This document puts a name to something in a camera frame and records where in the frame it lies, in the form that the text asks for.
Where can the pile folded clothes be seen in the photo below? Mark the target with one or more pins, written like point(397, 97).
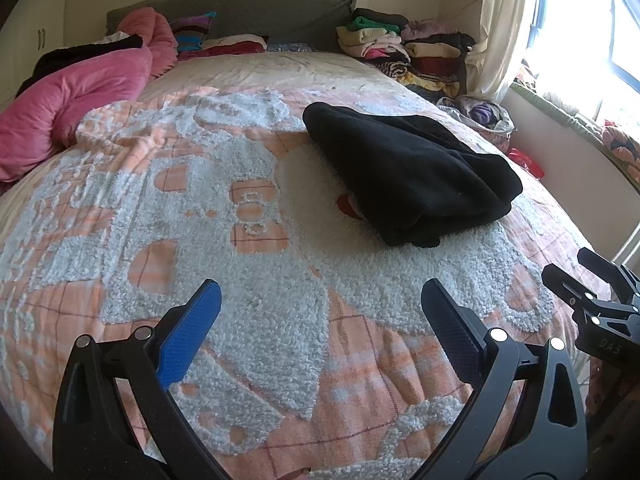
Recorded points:
point(374, 38)
point(437, 53)

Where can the left pile folded clothes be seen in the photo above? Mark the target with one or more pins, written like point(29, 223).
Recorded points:
point(374, 38)

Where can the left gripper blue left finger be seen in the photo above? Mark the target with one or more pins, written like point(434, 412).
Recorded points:
point(183, 329)

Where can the pink quilted duvet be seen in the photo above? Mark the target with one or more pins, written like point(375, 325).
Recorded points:
point(44, 118)

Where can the cream built-in wardrobe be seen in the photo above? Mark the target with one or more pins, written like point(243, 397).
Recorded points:
point(33, 28)

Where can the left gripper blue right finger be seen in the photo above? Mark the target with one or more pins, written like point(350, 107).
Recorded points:
point(458, 330)

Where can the green window sill cover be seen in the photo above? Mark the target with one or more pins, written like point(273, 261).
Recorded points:
point(621, 149)

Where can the red and white folded cloth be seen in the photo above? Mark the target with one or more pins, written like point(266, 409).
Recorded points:
point(228, 45)

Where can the peach white floral bedspread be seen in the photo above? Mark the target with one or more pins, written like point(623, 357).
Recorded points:
point(321, 356)

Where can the grey padded headboard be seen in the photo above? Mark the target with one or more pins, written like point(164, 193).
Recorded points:
point(310, 22)

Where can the floral basket with clothes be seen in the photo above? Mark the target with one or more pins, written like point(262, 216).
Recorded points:
point(488, 119)

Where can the black garment on duvet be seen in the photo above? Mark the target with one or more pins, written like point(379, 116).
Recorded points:
point(58, 59)

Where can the striped colourful pillow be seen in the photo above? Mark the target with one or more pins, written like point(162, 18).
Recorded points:
point(191, 31)

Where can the right pile folded clothes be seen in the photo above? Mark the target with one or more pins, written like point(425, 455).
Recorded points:
point(437, 53)

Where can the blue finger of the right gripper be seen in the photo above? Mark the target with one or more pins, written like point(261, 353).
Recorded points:
point(573, 293)
point(624, 283)

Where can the cream window curtain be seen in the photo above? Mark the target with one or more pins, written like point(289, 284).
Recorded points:
point(493, 62)

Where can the black sweater orange cuffs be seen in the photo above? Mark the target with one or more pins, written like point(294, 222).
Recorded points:
point(412, 178)

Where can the red plastic bag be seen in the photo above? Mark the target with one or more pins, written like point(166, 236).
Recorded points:
point(525, 162)

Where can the person's right hand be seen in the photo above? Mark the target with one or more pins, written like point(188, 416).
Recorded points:
point(298, 474)

